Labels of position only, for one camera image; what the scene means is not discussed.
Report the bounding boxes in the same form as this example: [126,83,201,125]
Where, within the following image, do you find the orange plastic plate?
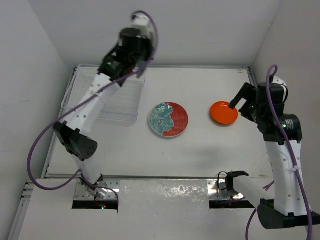
[209,101,239,125]

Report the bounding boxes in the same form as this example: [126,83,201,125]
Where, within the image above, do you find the thin black cable right base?
[216,170,232,195]

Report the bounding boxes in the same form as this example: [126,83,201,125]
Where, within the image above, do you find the red plate with teal flower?
[148,102,189,138]

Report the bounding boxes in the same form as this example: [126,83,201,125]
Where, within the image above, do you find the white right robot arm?
[225,83,309,230]

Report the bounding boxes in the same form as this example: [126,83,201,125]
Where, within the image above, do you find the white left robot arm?
[53,27,159,190]

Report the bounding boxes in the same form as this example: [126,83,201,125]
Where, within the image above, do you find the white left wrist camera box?
[130,13,154,39]

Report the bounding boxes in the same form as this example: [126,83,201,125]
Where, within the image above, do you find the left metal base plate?
[73,180,120,201]

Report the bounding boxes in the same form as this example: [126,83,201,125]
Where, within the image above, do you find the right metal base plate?
[207,179,246,201]

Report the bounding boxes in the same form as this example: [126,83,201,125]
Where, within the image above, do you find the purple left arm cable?
[26,10,160,208]

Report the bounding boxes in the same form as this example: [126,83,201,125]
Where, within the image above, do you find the metal base plate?
[207,179,246,201]
[73,180,120,201]

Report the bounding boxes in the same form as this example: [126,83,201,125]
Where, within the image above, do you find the dark green rimmed plate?
[136,60,149,79]

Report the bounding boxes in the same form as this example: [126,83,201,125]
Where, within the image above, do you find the white wire dish rack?
[61,64,146,125]

